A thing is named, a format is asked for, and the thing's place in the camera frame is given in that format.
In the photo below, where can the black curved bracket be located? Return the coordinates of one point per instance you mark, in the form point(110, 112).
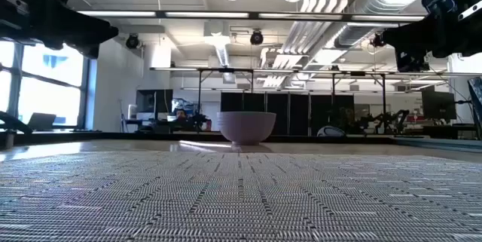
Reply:
point(13, 121)

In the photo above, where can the black background rig frame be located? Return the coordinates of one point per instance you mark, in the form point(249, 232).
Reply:
point(226, 70)

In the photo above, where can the silver ventilation duct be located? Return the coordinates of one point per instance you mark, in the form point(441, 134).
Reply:
point(361, 16)

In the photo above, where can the black ceiling spotlight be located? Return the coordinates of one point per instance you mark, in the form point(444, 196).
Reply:
point(132, 41)
point(257, 37)
point(377, 40)

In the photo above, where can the grey laptop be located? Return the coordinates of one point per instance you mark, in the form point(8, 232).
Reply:
point(42, 121)

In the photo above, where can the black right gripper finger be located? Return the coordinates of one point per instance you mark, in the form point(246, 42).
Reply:
point(412, 63)
point(410, 38)

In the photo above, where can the black table frame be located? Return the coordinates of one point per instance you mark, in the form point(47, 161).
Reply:
point(113, 136)

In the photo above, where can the grey woven placemat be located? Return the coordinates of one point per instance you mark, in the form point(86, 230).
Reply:
point(241, 196)

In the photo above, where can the lavender bowl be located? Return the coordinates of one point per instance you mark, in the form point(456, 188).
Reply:
point(246, 127)

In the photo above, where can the white rugby ball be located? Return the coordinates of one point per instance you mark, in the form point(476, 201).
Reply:
point(330, 131)

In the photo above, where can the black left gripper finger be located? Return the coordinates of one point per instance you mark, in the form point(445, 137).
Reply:
point(90, 51)
point(86, 32)

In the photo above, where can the black background robot arm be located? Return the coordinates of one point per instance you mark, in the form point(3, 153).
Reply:
point(391, 118)

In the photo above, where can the overhead LED light bar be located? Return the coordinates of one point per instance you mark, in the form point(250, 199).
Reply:
point(248, 15)

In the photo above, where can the black partition panels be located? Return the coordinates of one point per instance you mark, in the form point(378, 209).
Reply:
point(286, 112)

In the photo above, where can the black monitor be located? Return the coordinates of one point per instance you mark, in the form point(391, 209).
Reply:
point(154, 100)
point(438, 104)

